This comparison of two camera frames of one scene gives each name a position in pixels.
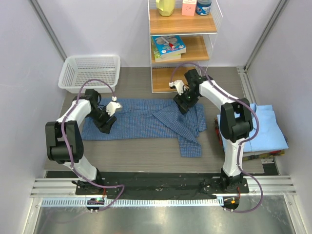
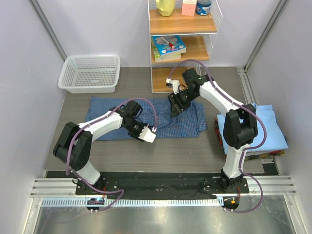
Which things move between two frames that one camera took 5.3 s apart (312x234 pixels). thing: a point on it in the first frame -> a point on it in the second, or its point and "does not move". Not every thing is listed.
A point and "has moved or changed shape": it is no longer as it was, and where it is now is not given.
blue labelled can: (203, 7) does not move
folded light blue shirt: (269, 135) does not move
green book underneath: (157, 55) does not move
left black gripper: (104, 126) -> (137, 134)
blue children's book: (170, 45) does not move
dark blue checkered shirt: (153, 119) has moved or changed shape
